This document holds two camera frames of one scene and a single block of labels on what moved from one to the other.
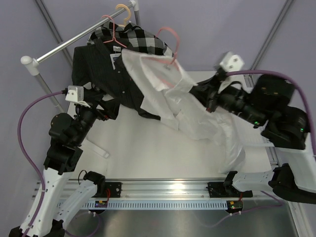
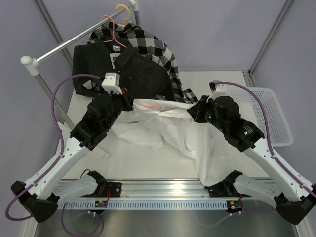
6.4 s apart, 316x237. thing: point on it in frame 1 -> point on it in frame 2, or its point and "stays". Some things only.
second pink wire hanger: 113,38 stays
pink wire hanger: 178,42 -> 152,106
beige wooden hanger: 127,19 stays
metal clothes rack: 33,64 stays
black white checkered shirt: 131,37 stays
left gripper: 110,107 -> 127,105
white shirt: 163,83 -> 157,122
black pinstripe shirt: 102,64 stays
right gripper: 211,90 -> 197,110
